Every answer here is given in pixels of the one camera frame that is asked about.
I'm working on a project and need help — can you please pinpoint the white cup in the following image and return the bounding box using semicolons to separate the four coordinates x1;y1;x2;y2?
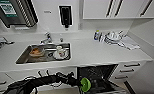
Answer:
52;45;68;60

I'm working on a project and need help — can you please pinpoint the black soap dispenser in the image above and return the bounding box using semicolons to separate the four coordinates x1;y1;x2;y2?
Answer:
58;4;73;29

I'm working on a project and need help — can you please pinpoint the white wall outlet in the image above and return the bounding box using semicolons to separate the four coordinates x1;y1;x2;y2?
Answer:
78;22;83;30

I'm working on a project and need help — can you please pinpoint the narrow white drawer unit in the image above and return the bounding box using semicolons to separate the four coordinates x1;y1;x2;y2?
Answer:
109;60;147;84

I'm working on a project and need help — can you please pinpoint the green bowl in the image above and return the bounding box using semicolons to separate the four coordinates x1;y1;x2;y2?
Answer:
80;77;93;93

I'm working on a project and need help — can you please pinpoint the grey paper towel dispenser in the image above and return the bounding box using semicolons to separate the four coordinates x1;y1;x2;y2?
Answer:
0;0;39;29

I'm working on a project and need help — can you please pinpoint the chrome faucet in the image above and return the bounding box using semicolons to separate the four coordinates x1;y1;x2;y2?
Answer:
39;31;53;45

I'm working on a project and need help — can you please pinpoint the stack of white bowls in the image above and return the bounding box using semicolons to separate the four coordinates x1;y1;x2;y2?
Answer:
104;30;126;47

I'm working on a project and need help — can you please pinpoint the steel sink basin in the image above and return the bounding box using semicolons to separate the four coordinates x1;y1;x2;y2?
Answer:
15;42;72;65

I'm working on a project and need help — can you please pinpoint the stainless steel dishwasher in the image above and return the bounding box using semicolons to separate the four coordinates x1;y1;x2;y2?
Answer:
75;63;127;94

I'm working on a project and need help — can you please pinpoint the orange item in sink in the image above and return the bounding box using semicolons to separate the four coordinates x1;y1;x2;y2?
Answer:
28;47;46;58

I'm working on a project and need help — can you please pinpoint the white dish cloth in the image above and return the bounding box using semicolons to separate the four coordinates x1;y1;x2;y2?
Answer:
118;36;141;51

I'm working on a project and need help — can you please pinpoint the three-door white wall cabinet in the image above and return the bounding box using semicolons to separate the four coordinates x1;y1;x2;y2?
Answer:
82;0;154;20

